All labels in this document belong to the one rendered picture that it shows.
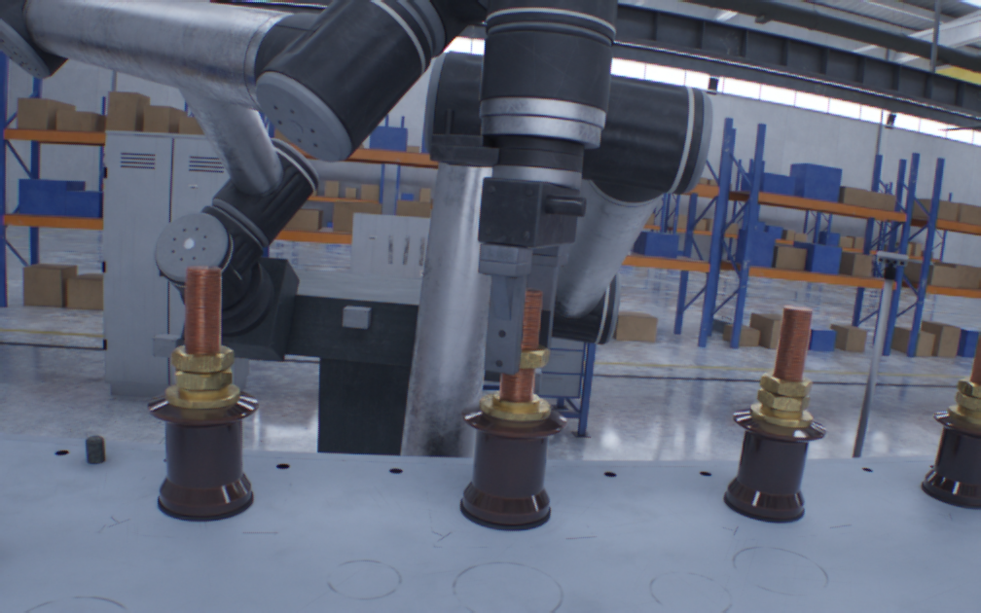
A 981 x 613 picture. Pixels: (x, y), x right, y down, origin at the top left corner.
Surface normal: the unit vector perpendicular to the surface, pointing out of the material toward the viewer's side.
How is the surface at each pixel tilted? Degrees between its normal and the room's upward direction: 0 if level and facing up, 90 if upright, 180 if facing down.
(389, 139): 90
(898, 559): 0
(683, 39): 90
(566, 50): 90
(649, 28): 90
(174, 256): 60
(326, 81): 74
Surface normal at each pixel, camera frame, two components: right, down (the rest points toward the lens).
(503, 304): -0.31, 0.61
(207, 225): 0.12, -0.42
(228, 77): -0.58, 0.54
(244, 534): 0.09, -0.98
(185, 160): 0.18, 0.18
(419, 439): -0.38, 0.03
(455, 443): 0.48, 0.15
